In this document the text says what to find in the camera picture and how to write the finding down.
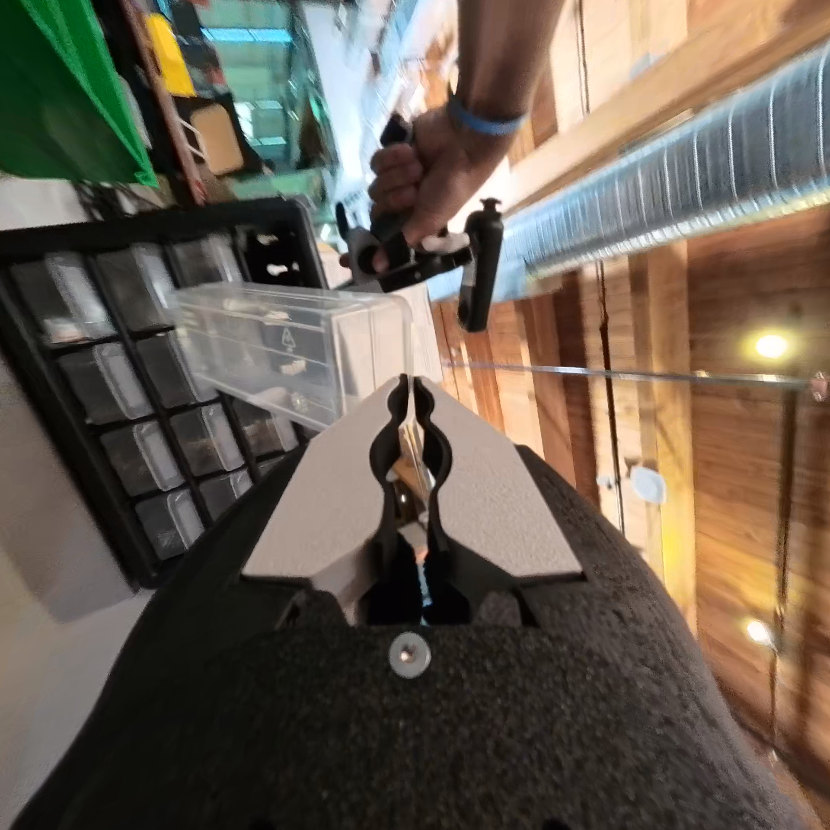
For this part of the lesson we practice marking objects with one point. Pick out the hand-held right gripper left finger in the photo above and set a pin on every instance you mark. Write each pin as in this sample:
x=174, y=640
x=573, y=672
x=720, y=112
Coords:
x=324, y=512

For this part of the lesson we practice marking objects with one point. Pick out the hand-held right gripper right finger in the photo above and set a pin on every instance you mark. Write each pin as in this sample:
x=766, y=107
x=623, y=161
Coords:
x=506, y=512

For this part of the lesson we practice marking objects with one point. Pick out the clear plastic drawer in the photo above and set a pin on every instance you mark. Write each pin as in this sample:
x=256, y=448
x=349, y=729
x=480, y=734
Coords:
x=259, y=337

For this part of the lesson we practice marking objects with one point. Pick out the group of clear cabinet drawers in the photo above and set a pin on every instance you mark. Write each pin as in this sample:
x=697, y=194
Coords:
x=104, y=382

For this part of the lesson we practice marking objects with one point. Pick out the black drawer cabinet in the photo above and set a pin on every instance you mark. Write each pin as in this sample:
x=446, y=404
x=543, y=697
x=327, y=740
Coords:
x=65, y=233

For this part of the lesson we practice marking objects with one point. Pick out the green plastic bin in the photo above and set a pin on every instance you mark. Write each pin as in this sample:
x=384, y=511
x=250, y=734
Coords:
x=58, y=97

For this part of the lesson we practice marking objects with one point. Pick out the person's left forearm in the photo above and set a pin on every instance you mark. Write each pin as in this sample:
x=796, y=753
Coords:
x=506, y=52

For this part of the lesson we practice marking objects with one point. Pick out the person's left hand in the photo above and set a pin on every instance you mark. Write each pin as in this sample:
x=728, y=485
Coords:
x=441, y=175

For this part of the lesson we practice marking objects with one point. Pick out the white round fixture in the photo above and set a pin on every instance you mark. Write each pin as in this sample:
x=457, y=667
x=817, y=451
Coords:
x=648, y=485

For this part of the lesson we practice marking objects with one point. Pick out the blue wristband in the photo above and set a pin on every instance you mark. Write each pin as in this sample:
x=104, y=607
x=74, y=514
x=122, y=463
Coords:
x=486, y=124

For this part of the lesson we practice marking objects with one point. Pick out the thin metal rod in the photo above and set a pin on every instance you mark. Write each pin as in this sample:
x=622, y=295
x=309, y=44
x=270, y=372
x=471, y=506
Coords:
x=616, y=375

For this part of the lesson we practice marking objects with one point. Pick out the glowing ceiling lamp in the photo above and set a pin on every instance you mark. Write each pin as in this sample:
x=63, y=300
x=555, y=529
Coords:
x=771, y=345
x=758, y=632

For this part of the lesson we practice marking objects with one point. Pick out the yellow container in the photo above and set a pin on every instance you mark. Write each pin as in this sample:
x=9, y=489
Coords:
x=170, y=55

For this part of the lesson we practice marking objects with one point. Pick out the silver ribbed duct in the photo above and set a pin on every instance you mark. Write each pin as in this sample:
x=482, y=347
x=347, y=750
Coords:
x=681, y=155

